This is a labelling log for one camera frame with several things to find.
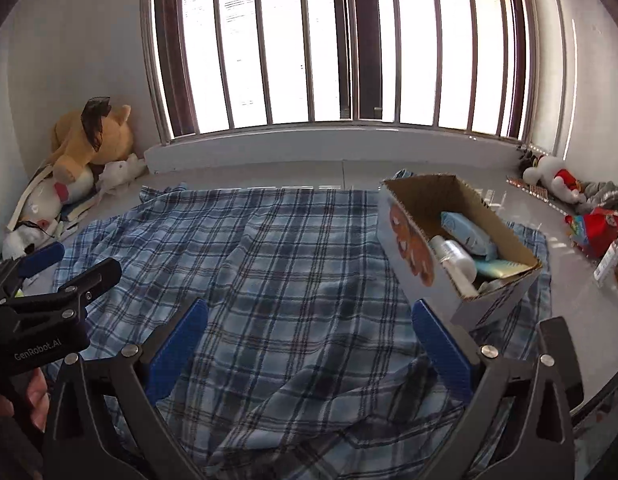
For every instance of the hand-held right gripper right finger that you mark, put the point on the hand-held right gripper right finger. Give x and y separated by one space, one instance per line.
444 355

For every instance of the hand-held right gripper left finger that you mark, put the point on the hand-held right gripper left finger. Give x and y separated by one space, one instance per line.
181 345

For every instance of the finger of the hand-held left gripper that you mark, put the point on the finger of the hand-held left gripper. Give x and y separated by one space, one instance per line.
94 280
44 256

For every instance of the light blue bottle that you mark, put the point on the light blue bottle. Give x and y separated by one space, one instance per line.
499 269

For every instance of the light blue wipes packet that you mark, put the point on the light blue wipes packet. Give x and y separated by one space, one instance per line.
466 232

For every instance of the cardboard box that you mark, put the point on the cardboard box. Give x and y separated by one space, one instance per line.
489 225

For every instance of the person's left hand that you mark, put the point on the person's left hand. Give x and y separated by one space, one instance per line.
36 400

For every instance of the black and white plush toy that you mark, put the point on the black and white plush toy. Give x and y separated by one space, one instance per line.
21 240

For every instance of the small white plush toy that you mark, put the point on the small white plush toy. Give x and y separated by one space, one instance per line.
121 172

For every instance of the brown lion plush toy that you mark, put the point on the brown lion plush toy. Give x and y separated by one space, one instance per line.
79 145

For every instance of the blue plaid blanket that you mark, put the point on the blue plaid blanket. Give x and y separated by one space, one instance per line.
289 260

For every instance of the brown tile board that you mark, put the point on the brown tile board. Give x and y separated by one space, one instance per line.
519 182
541 192

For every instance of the white spray bottle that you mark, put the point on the white spray bottle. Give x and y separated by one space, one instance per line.
611 257

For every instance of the red snack bag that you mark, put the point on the red snack bag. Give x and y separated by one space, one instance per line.
596 230

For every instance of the white plush toy red scarf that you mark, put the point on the white plush toy red scarf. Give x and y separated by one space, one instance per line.
554 175

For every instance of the dark small plush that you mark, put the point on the dark small plush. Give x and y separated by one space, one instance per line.
528 156

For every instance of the grey plush toy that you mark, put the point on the grey plush toy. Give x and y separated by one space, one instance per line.
601 195

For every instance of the window with metal bars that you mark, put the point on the window with metal bars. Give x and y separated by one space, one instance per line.
339 45

